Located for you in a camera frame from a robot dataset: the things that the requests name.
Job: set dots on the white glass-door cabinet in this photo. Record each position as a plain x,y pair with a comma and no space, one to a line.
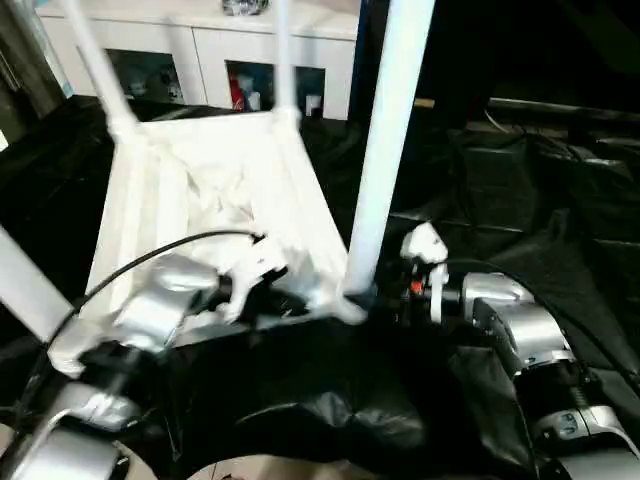
170,40

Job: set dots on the grey curtain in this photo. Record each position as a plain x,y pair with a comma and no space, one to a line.
25,50

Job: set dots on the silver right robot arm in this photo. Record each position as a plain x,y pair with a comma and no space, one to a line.
520,330

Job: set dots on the small yellow label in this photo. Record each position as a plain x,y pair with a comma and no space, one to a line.
425,102

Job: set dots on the white plastic table top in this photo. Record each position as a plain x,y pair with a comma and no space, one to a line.
200,180

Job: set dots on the large black screen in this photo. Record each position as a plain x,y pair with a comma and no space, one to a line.
550,45

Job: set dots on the dark crumpled bundle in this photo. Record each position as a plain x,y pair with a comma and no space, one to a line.
245,5

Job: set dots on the black plastic mat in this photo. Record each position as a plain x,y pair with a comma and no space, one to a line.
560,230

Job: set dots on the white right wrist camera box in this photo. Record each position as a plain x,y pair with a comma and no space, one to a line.
425,250

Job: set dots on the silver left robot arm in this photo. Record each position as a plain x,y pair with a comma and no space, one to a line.
150,310

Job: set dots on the silver metal bar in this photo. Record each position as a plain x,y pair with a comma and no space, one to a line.
565,108

